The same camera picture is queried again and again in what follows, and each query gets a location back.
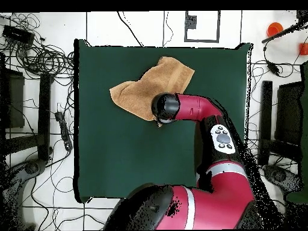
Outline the tan terry towel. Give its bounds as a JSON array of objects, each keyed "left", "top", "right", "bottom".
[{"left": 109, "top": 56, "right": 196, "bottom": 128}]

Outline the black flat bar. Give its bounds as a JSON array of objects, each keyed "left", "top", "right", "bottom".
[
  {"left": 37, "top": 73, "right": 52, "bottom": 161},
  {"left": 258, "top": 80, "right": 273, "bottom": 165}
]

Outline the black flat panel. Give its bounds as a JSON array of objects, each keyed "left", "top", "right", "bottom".
[
  {"left": 0, "top": 68, "right": 25, "bottom": 129},
  {"left": 275, "top": 81, "right": 304, "bottom": 145}
]

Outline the dark green table cloth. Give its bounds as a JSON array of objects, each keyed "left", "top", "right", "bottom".
[{"left": 73, "top": 38, "right": 253, "bottom": 203}]

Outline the black power strip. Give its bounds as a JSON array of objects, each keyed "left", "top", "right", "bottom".
[{"left": 54, "top": 111, "right": 73, "bottom": 152}]

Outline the dark grey square patch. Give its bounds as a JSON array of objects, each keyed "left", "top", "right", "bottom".
[{"left": 185, "top": 14, "right": 197, "bottom": 29}]

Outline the grey chair base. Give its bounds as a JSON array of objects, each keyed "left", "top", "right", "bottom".
[
  {"left": 0, "top": 158, "right": 46, "bottom": 230},
  {"left": 263, "top": 164, "right": 303, "bottom": 193}
]

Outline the black cross beam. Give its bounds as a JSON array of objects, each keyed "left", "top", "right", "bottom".
[{"left": 4, "top": 134, "right": 45, "bottom": 155}]

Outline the black thin rod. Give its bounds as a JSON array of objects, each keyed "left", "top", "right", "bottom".
[{"left": 261, "top": 22, "right": 308, "bottom": 44}]

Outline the black box device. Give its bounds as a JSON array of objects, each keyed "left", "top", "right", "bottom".
[{"left": 2, "top": 25, "right": 35, "bottom": 45}]

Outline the thin black cable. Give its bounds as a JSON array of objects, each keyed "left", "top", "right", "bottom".
[{"left": 162, "top": 10, "right": 174, "bottom": 47}]

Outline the black long cable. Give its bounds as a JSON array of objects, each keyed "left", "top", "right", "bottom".
[{"left": 117, "top": 11, "right": 144, "bottom": 47}]

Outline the grey square frame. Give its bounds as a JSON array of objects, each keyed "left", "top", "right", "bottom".
[{"left": 184, "top": 10, "right": 221, "bottom": 43}]

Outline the tangle of black cables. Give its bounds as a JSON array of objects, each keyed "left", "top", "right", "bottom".
[{"left": 14, "top": 42, "right": 75, "bottom": 79}]

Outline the black power adapter with cable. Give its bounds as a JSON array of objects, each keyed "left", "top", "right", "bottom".
[{"left": 263, "top": 45, "right": 282, "bottom": 76}]

